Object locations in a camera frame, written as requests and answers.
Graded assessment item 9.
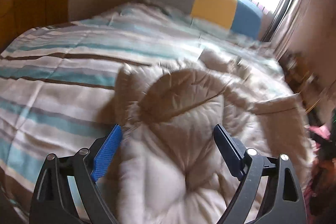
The grey yellow blue headboard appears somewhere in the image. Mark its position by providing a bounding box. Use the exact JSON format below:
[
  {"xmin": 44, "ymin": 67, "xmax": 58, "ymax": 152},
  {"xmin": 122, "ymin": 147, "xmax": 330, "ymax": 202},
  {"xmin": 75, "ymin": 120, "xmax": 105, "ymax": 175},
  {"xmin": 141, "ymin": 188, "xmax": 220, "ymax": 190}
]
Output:
[{"xmin": 154, "ymin": 0, "xmax": 263, "ymax": 39}]

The right floral curtain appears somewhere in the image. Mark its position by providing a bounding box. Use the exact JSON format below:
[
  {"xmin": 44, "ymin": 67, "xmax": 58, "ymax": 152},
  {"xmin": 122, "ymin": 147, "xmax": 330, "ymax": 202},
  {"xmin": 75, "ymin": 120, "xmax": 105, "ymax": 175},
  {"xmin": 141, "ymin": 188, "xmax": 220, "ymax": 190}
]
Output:
[{"xmin": 270, "ymin": 0, "xmax": 335, "ymax": 60}]

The wooden side table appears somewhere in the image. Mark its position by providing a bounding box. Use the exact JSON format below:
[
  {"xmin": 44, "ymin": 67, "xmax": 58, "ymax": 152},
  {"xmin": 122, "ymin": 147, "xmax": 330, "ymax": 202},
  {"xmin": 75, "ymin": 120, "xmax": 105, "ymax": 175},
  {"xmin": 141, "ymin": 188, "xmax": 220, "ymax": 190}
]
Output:
[{"xmin": 279, "ymin": 52, "xmax": 335, "ymax": 116}]

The striped bed cover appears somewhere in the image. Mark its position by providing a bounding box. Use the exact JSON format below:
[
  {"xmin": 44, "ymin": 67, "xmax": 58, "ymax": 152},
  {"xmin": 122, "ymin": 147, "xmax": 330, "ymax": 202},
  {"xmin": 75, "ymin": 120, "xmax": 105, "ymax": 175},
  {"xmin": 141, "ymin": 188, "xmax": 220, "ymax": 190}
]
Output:
[{"xmin": 1, "ymin": 3, "xmax": 290, "ymax": 221}]

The beige quilted down jacket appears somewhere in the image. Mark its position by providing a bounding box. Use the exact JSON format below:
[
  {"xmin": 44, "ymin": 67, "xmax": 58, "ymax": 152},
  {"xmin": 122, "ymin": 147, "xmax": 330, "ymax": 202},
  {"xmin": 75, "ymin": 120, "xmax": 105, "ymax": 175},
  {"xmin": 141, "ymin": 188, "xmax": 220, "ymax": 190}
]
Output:
[{"xmin": 112, "ymin": 50, "xmax": 313, "ymax": 223}]

